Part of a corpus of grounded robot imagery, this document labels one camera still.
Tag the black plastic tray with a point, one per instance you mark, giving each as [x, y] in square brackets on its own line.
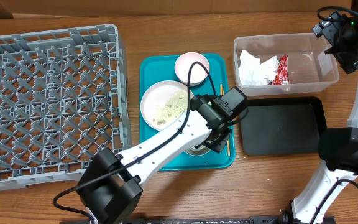
[282, 126]

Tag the right wooden chopstick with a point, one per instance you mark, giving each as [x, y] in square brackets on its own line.
[228, 148]

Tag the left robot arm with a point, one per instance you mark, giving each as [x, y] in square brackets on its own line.
[111, 187]

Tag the small pink-white bowl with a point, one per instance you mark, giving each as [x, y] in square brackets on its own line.
[183, 64]

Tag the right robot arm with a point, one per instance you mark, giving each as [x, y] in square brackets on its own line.
[338, 147]

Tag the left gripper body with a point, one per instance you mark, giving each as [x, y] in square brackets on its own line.
[219, 142]

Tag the teal plastic serving tray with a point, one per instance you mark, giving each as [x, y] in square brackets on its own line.
[159, 68]

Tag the cardboard wall panel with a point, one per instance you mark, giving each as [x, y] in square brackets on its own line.
[88, 8]

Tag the large white dirty plate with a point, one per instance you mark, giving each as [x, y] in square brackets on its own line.
[163, 103]

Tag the stainless steel bowl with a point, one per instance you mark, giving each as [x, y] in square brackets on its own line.
[197, 151]

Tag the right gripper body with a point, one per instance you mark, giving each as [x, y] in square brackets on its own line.
[346, 48]

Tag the grey plastic dishwasher rack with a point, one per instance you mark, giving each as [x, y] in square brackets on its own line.
[63, 98]

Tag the clear plastic waste bin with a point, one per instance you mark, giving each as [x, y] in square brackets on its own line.
[310, 70]

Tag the white napkin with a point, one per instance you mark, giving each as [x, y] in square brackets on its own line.
[254, 73]

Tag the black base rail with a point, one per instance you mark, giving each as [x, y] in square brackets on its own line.
[250, 220]

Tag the red snack wrapper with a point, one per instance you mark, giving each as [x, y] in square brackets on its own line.
[281, 77]

